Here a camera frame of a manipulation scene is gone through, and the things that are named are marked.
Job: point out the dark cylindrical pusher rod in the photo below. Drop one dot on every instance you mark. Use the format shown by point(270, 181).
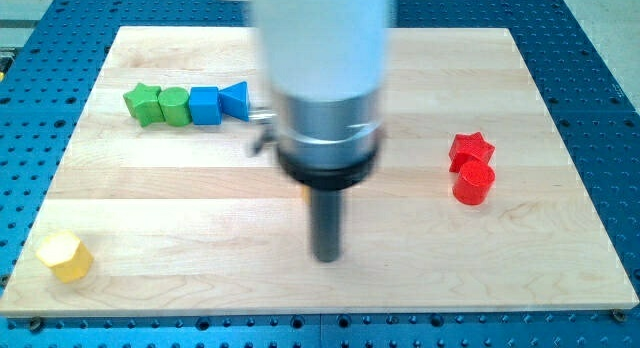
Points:
point(326, 208)

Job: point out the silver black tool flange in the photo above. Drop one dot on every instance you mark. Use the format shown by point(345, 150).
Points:
point(327, 145)

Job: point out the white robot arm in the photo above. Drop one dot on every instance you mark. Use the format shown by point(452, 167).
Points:
point(324, 64)

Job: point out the blue triangle block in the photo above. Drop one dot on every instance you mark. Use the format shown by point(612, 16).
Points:
point(235, 101)

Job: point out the blue cube block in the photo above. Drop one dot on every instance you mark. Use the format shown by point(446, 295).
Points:
point(204, 106)

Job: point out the red star block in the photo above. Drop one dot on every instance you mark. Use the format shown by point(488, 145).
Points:
point(469, 147)

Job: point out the red cylinder block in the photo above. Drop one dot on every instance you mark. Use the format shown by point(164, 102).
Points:
point(473, 183)

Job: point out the green cylinder block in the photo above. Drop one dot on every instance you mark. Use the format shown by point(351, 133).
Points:
point(173, 102)

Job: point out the wooden board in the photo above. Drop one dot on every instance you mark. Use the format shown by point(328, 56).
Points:
point(168, 200)

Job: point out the green star block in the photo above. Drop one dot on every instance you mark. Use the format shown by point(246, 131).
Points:
point(143, 104)

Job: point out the yellow hexagon block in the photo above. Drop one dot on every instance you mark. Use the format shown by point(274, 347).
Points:
point(66, 256)

